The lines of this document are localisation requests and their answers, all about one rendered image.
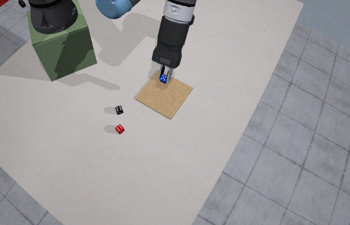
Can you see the blue die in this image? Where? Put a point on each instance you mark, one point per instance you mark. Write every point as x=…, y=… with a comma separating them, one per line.
x=163, y=78

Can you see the tan square mat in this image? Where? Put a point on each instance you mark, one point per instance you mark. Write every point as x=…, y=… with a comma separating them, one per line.
x=167, y=98

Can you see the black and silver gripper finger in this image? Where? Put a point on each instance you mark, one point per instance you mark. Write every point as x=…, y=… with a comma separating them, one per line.
x=162, y=68
x=169, y=74

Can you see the black die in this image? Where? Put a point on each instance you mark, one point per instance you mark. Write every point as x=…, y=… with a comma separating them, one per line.
x=119, y=109

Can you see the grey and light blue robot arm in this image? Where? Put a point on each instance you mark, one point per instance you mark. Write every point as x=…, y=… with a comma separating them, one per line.
x=54, y=16

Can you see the red die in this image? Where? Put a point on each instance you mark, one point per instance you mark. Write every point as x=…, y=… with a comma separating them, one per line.
x=119, y=129

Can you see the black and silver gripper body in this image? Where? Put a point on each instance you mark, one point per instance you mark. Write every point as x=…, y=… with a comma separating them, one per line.
x=172, y=34

